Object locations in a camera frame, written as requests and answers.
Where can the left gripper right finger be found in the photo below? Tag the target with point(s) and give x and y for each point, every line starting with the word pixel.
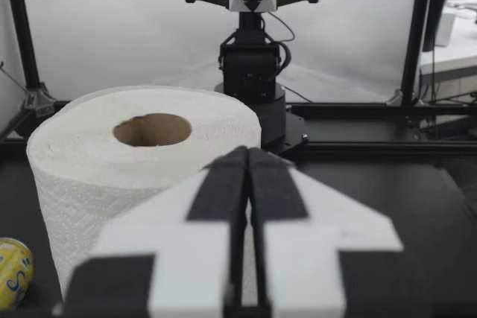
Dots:
pixel 305 243

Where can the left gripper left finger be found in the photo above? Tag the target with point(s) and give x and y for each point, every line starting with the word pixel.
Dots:
pixel 179 243

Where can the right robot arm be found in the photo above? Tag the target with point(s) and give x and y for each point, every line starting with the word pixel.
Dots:
pixel 247 68

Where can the white paper towel roll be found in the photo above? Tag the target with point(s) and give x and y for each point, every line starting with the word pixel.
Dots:
pixel 82 154

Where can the yellow can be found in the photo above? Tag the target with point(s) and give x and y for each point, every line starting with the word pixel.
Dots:
pixel 13 273

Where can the black frame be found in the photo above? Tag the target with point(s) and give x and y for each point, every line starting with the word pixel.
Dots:
pixel 415 35

